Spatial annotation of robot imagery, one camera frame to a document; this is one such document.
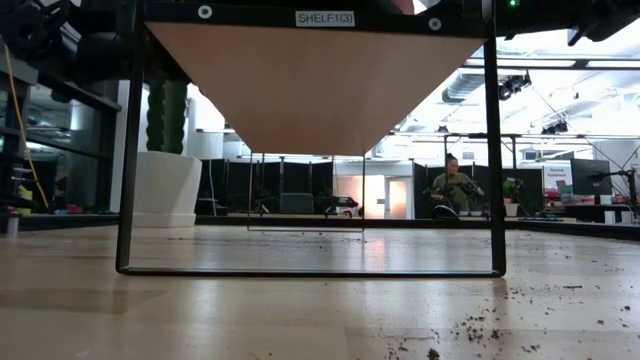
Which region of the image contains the white small vehicle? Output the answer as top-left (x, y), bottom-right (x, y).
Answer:
top-left (323, 195), bottom-right (365, 219)

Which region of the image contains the orange lit door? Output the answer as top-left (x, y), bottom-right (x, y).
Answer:
top-left (384, 175), bottom-right (414, 220)

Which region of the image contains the black shelving rack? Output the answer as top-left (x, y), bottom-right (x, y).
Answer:
top-left (0, 49), bottom-right (122, 211)

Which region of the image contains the black aluminium table frame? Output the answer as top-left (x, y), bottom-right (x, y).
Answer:
top-left (0, 212), bottom-right (640, 242)

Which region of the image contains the person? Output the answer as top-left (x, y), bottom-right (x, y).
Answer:
top-left (423, 152), bottom-right (485, 217)

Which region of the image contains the white faceted plant pot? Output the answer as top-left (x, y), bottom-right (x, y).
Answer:
top-left (130, 151), bottom-right (204, 229)

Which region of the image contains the black room partition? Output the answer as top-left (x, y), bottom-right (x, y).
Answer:
top-left (412, 162), bottom-right (545, 216)
top-left (198, 158), bottom-right (335, 216)

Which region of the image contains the black computer monitor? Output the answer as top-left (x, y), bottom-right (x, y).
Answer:
top-left (570, 158), bottom-right (614, 197)

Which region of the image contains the cluttered black desk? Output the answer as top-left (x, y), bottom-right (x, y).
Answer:
top-left (539, 188), bottom-right (639, 225)

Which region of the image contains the white printed sign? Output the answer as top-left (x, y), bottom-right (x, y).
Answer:
top-left (543, 162), bottom-right (574, 194)

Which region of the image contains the black ceiling spotlight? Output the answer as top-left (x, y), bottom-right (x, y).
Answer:
top-left (497, 72), bottom-right (532, 102)
top-left (542, 118), bottom-right (570, 135)

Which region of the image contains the wooden shelf with black frame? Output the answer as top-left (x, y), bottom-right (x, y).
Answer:
top-left (114, 0), bottom-right (507, 279)

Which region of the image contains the small potted plant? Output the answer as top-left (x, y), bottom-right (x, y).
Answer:
top-left (502, 177), bottom-right (524, 218)

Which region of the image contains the green cactus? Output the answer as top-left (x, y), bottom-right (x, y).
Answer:
top-left (145, 79), bottom-right (189, 155)

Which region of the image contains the grey chair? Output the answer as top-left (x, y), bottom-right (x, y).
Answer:
top-left (278, 192), bottom-right (315, 216)

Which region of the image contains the yellow cable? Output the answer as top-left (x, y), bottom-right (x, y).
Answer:
top-left (2, 43), bottom-right (50, 209)

